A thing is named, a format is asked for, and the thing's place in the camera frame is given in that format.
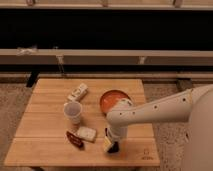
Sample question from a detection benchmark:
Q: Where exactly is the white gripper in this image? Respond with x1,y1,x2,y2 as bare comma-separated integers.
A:
103,125,127,152

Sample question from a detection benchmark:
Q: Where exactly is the black eraser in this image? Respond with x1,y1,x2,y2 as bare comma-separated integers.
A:
105,127,120,154

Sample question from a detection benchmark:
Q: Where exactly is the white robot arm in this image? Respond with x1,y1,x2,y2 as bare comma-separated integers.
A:
104,84,213,171

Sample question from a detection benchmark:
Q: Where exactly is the white sponge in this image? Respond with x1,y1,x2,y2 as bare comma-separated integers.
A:
77,126,97,142

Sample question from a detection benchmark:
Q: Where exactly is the orange bowl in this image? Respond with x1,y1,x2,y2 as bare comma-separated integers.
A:
99,90,133,114

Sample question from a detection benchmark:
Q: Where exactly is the wooden table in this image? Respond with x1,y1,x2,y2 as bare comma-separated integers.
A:
4,79,160,167

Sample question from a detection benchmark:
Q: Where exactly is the white paper cup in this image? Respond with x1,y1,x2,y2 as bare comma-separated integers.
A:
63,101,82,124

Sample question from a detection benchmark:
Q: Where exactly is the grey metal rail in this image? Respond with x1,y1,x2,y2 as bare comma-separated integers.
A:
0,48,213,66

